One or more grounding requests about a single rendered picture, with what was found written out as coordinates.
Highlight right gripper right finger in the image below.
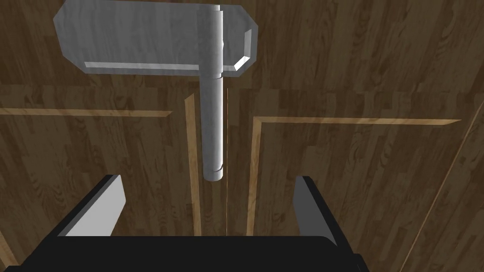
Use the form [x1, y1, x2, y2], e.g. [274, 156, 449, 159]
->
[293, 175, 338, 247]

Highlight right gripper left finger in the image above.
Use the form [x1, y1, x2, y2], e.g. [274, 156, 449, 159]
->
[56, 174, 127, 238]

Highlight brown wooden door leaf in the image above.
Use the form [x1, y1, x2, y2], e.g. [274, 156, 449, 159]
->
[0, 0, 484, 272]

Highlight grey metal door handle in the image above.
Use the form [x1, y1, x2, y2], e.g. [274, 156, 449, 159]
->
[53, 0, 259, 182]

